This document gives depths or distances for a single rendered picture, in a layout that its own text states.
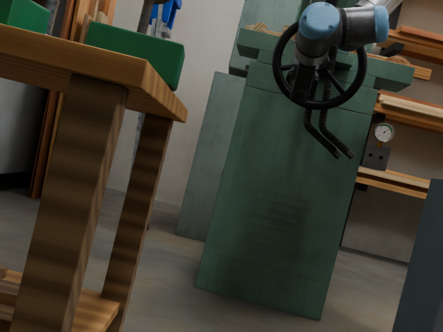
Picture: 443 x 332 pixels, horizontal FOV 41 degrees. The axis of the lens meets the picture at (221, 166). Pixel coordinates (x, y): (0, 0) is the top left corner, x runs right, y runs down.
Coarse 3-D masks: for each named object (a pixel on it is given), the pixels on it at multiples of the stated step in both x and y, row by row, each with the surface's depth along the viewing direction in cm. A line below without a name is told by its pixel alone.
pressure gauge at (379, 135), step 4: (380, 124) 190; (384, 124) 190; (388, 124) 189; (376, 128) 190; (380, 128) 190; (384, 128) 190; (388, 128) 190; (392, 128) 189; (376, 132) 190; (380, 132) 190; (388, 132) 190; (392, 132) 189; (376, 136) 190; (380, 136) 190; (384, 136) 190; (388, 136) 190; (392, 136) 189; (380, 140) 189; (384, 140) 190; (388, 140) 189; (380, 144) 192
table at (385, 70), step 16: (240, 32) 200; (256, 32) 199; (240, 48) 205; (256, 48) 199; (272, 48) 199; (288, 48) 198; (336, 64) 191; (352, 64) 187; (368, 64) 196; (384, 64) 196; (400, 64) 195; (384, 80) 199; (400, 80) 195
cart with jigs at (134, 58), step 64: (0, 0) 60; (0, 64) 64; (64, 64) 48; (128, 64) 48; (64, 128) 51; (64, 192) 51; (128, 192) 99; (64, 256) 51; (128, 256) 100; (0, 320) 74; (64, 320) 51
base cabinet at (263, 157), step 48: (240, 144) 200; (288, 144) 198; (240, 192) 199; (288, 192) 198; (336, 192) 197; (240, 240) 199; (288, 240) 198; (336, 240) 197; (240, 288) 200; (288, 288) 198
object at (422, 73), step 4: (368, 56) 211; (372, 56) 211; (384, 60) 211; (416, 68) 210; (420, 68) 210; (424, 68) 210; (416, 72) 210; (420, 72) 210; (424, 72) 210; (428, 72) 210; (416, 76) 210; (420, 76) 210; (424, 76) 210; (428, 76) 210
